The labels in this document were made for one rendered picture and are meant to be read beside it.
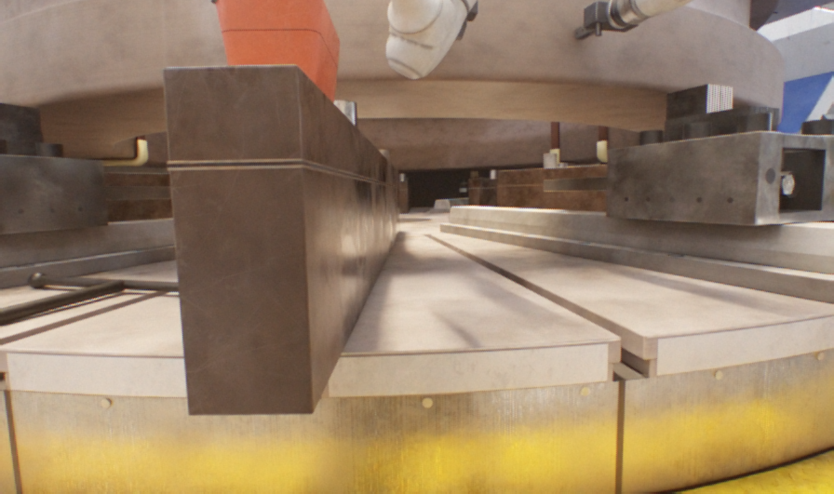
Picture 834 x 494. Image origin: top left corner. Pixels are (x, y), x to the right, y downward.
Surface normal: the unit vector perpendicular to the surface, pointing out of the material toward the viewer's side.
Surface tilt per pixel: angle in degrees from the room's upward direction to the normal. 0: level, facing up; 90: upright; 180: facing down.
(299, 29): 98
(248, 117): 90
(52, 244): 72
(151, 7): 90
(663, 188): 90
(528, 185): 90
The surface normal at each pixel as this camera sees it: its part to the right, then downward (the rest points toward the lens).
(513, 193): -0.71, 0.08
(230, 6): 0.04, 0.22
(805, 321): 0.29, 0.09
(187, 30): -0.15, 0.10
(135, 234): 0.87, -0.29
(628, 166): -0.93, 0.05
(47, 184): 0.92, 0.02
